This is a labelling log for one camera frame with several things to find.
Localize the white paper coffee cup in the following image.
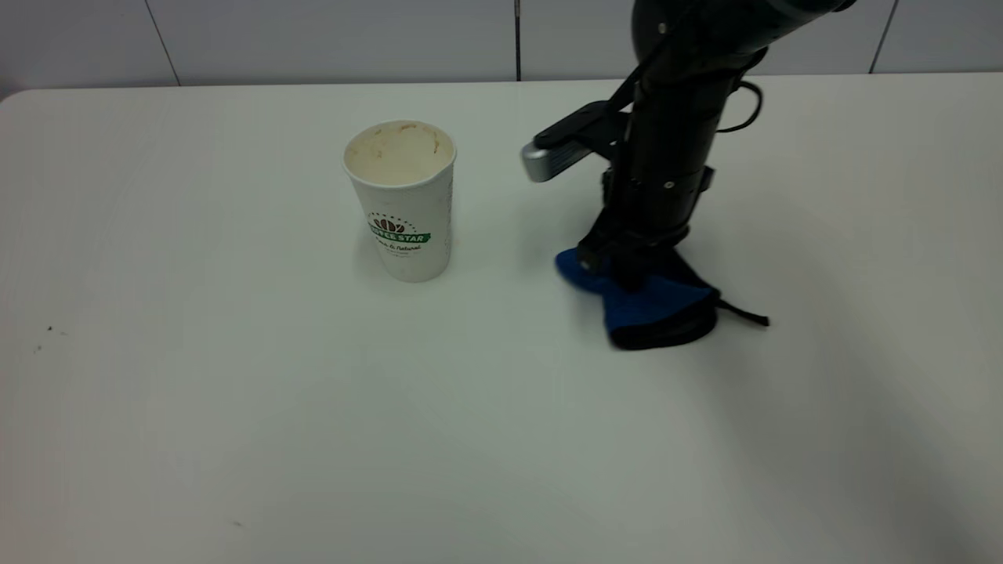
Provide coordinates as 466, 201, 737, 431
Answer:
341, 119, 458, 284

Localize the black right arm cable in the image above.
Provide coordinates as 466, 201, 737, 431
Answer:
716, 78, 766, 135

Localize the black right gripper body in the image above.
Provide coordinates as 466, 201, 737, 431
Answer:
600, 74, 736, 250

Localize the blue microfiber cloth black trim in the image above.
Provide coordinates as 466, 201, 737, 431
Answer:
555, 247, 770, 351

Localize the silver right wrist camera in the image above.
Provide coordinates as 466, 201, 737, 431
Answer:
521, 102, 632, 184

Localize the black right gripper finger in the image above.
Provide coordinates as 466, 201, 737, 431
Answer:
577, 229, 621, 277
615, 241, 657, 293

